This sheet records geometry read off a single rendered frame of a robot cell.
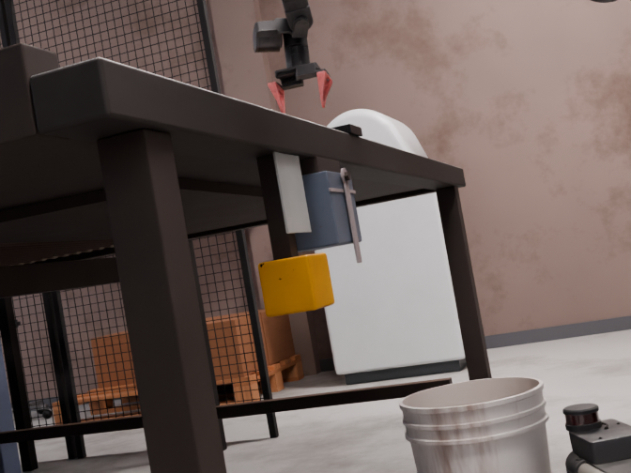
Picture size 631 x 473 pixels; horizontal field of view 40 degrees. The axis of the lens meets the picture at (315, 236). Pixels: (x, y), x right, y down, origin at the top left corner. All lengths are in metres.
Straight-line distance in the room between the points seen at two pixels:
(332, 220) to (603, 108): 4.28
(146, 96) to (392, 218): 3.90
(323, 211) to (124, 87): 0.57
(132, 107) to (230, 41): 5.04
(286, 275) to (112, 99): 0.47
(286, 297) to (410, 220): 3.53
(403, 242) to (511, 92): 1.34
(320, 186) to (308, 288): 0.22
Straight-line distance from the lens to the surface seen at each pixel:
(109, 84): 0.88
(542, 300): 5.54
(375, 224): 4.80
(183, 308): 0.94
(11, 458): 3.76
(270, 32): 2.07
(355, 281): 4.85
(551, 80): 5.59
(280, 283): 1.25
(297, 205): 1.31
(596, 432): 1.78
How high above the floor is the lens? 0.68
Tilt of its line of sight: 2 degrees up
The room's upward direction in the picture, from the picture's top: 10 degrees counter-clockwise
